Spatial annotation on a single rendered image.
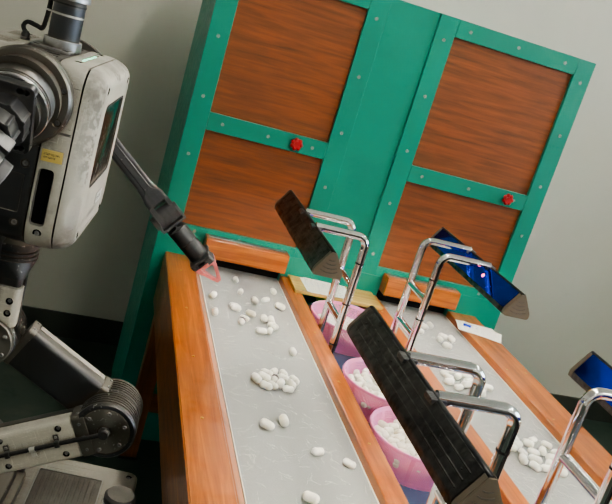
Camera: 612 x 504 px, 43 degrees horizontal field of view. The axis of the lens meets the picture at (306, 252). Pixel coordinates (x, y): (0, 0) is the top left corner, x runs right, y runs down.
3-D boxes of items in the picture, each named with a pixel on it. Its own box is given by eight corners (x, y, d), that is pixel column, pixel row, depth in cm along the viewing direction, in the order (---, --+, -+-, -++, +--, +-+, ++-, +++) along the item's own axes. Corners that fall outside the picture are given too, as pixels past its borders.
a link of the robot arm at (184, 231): (168, 233, 220) (184, 221, 221) (164, 229, 226) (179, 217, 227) (183, 252, 222) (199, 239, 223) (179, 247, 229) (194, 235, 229)
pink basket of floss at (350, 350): (353, 368, 246) (362, 341, 243) (287, 331, 259) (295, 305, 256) (393, 353, 268) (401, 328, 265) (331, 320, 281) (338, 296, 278)
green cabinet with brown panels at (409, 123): (158, 228, 269) (230, -57, 243) (155, 188, 320) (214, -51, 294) (504, 304, 306) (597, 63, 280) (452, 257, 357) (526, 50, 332)
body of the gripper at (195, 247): (210, 248, 232) (195, 229, 230) (213, 259, 223) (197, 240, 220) (192, 261, 232) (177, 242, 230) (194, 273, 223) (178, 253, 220)
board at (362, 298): (294, 292, 270) (295, 289, 269) (287, 277, 283) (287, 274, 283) (382, 310, 279) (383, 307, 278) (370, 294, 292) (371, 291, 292)
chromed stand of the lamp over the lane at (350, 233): (270, 365, 230) (313, 223, 218) (260, 336, 248) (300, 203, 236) (330, 376, 235) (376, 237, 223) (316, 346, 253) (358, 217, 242)
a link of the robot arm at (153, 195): (59, 109, 216) (92, 87, 218) (63, 114, 222) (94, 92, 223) (157, 233, 218) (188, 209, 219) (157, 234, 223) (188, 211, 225)
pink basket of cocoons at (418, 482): (375, 492, 181) (388, 457, 178) (347, 430, 205) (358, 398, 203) (477, 506, 188) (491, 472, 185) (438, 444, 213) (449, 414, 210)
